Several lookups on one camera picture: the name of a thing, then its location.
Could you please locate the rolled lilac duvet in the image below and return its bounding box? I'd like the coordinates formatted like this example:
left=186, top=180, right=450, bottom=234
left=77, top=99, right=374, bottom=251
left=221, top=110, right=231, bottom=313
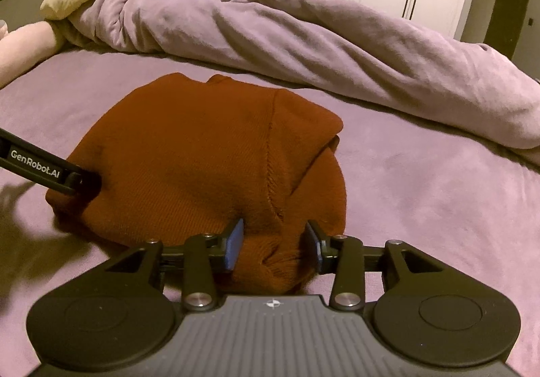
left=59, top=0, right=539, bottom=161

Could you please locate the rust brown knit sweater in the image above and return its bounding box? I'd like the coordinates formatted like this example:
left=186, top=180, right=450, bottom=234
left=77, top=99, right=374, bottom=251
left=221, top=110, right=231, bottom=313
left=46, top=73, right=346, bottom=295

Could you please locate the pale pink pillow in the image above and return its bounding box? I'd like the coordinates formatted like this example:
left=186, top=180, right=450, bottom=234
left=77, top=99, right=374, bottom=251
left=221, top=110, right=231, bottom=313
left=0, top=20, right=66, bottom=88

